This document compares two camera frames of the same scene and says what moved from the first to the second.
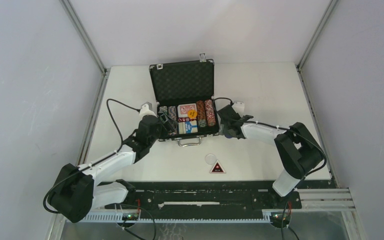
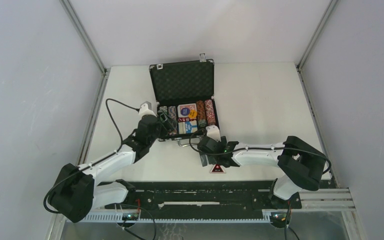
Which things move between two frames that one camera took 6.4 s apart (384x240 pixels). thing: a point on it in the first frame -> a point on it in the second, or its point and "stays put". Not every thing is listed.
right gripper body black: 224,128 -> 203,159
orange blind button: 192,113 stays put
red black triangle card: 217,169 stays put
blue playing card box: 187,127 stays put
